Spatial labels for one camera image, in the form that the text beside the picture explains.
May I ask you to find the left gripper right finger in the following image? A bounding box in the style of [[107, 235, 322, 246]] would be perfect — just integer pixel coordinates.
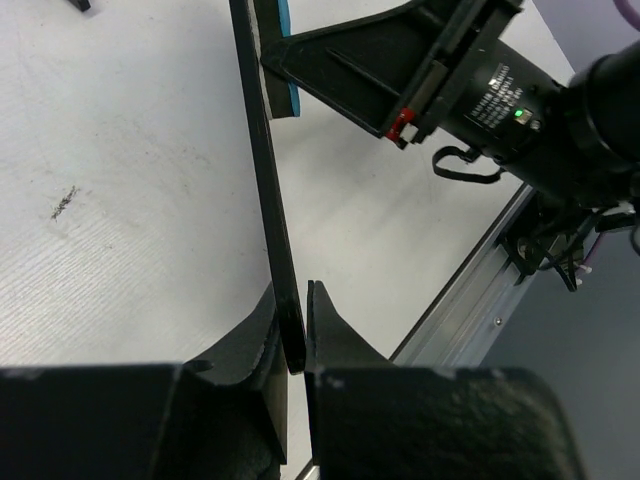
[[305, 281, 586, 479]]

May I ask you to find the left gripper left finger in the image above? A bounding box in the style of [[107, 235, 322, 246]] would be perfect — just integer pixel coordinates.
[[1, 290, 287, 479]]

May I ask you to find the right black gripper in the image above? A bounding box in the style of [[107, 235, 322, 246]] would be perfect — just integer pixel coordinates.
[[261, 1, 564, 160]]

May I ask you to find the blue bone-shaped eraser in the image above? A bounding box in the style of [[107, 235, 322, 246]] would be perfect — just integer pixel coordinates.
[[253, 0, 303, 120]]

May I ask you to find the small black-framed whiteboard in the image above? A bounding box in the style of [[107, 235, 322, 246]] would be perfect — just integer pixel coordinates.
[[229, 1, 306, 375]]

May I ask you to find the aluminium front rail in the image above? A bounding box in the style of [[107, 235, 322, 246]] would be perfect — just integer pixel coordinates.
[[294, 182, 551, 480]]

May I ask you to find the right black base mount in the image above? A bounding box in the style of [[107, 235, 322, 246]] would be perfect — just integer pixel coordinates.
[[499, 194, 600, 292]]

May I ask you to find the wire whiteboard stand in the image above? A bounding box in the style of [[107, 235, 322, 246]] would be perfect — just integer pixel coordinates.
[[69, 0, 91, 12]]

